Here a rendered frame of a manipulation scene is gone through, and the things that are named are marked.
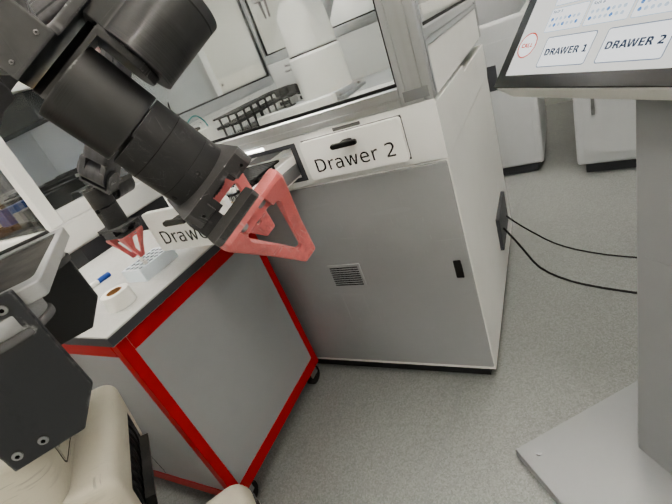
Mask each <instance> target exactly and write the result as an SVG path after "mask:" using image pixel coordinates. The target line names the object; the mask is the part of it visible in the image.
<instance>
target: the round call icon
mask: <svg viewBox="0 0 672 504"><path fill-rule="evenodd" d="M542 31H543V30H540V31H535V32H529V33H524V35H523V37H522V39H521V42H520V44H519V46H518V49H517V51H516V54H515V56H514V58H513V60H517V59H527V58H531V56H532V54H533V52H534V49H535V47H536V45H537V42H538V40H539V38H540V35H541V33H542Z"/></svg>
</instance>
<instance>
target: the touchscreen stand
mask: <svg viewBox="0 0 672 504"><path fill-rule="evenodd" d="M636 180H637V324H638V381H636V382H634V383H632V384H631V385H629V386H627V387H625V388H623V389H622V390H620V391H618V392H616V393H615V394H613V395H611V396H609V397H607V398H606V399H604V400H602V401H600V402H599V403H597V404H595V405H593V406H592V407H590V408H588V409H586V410H584V411H583V412H581V413H579V414H577V415H576V416H574V417H572V418H570V419H568V420H567V421H565V422H563V423H561V424H560V425H558V426H556V427H554V428H553V429H551V430H549V431H547V432H545V433H544V434H542V435H540V436H538V437H537V438H535V439H533V440H531V441H529V442H528V443H526V444H524V445H522V446H521V447H519V448H517V449H516V452H517V456H518V457H519V458H520V460H521V461H522V462H523V463H524V464H525V466H526V467H527V468H528V469H529V470H530V471H531V473H532V474H533V475H534V476H535V477H536V479H537V480H538V481H539V482H540V483H541V485H542V486H543V487H544V488H545V489H546V490H547V492H548V493H549V494H550V495H551V496H552V498H553V499H554V500H555V501H556V502H557V504H672V100H636Z"/></svg>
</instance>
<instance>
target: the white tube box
mask: <svg viewBox="0 0 672 504"><path fill-rule="evenodd" d="M177 257H178V254H177V253H176V251H175V250H168V251H164V250H162V249H161V247H155V248H152V249H151V250H150V251H148V252H147V253H146V254H145V255H143V258H144V259H146V260H147V261H148V263H147V264H146V265H144V264H143V263H142V262H140V260H139V259H138V260H136V261H135V262H134V263H132V264H131V265H130V266H128V267H127V268H126V269H124V270H123V271H122V274H123V275H124V277H125V278H126V280H127V281H128V282H129V283H134V282H148V281H149V280H150V279H151V278H152V277H154V276H155V275H156V274H157V273H159V272H160V271H161V270H162V269H163V268H165V267H166V266H167V265H168V264H169V263H171V262H172V261H173V260H174V259H176V258H177Z"/></svg>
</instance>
